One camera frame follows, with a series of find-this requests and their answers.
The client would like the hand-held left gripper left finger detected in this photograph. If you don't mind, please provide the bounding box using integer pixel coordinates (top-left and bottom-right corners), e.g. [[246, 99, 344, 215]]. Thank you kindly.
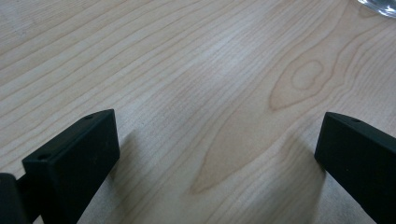
[[21, 108, 121, 224]]

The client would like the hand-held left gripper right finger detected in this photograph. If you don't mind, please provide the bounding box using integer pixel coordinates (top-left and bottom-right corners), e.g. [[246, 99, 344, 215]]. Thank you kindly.
[[314, 111, 396, 224]]

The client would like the clear plastic object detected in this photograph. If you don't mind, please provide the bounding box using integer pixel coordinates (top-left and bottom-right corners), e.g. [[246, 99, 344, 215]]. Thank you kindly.
[[357, 0, 396, 19]]

